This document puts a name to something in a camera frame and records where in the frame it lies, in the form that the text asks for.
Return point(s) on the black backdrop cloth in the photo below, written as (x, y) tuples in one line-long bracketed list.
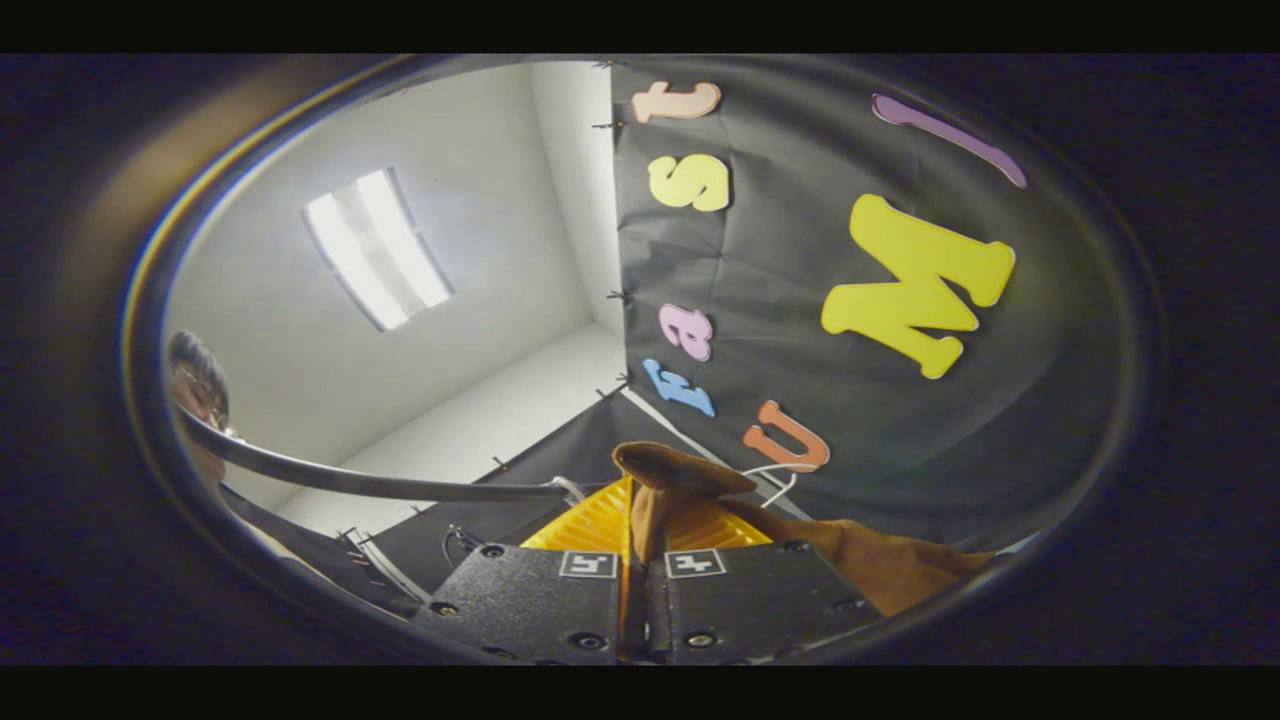
[(1050, 400)]

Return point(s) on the white empty clothes hanger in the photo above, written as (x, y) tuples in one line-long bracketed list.
[(779, 489)]

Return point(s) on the black clothes rail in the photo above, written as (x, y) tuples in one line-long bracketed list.
[(350, 482)]

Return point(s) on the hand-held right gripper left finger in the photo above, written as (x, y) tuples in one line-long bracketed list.
[(530, 600)]

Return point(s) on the person's head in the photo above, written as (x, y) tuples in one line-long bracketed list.
[(195, 380)]

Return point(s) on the brown shirt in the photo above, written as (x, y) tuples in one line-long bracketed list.
[(900, 565)]

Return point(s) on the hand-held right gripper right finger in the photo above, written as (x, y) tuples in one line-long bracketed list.
[(750, 600)]

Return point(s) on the large ceiling light panel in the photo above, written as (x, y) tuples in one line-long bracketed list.
[(380, 250)]

